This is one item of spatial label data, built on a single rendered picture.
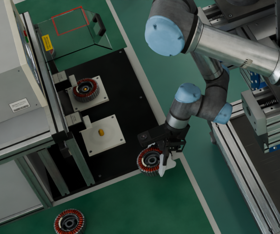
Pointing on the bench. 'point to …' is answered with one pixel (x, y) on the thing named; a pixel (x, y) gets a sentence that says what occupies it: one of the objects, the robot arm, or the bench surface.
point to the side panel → (11, 194)
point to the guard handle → (99, 24)
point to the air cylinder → (63, 150)
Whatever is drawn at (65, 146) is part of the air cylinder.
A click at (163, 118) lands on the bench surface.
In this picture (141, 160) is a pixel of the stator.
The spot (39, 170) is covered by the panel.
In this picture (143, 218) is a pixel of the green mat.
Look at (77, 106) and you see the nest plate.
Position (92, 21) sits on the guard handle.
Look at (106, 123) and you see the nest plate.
